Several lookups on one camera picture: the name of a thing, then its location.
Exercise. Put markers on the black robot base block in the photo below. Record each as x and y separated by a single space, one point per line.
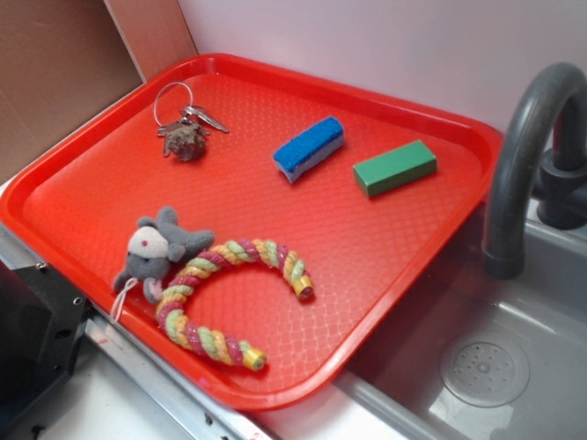
43 318

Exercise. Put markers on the green rectangular block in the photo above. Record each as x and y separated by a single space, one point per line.
395 168

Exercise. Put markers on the red plastic tray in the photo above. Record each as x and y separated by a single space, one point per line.
78 205

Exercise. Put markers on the blue sponge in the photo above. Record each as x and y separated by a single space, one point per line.
305 151

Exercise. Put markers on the grey plush mouse toy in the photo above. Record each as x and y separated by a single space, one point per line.
156 246

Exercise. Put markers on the grey toy sink basin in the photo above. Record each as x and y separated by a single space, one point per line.
465 356

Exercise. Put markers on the grey toy faucet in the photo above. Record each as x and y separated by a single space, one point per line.
543 156

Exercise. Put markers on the brown cardboard panel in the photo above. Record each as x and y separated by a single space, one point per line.
64 62

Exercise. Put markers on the multicolour rope toy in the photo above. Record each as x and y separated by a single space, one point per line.
213 344

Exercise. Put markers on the brown fuzzy keychain ball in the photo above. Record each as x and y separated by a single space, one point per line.
187 142

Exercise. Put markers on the silver keys on ring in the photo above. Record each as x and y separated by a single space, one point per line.
190 114

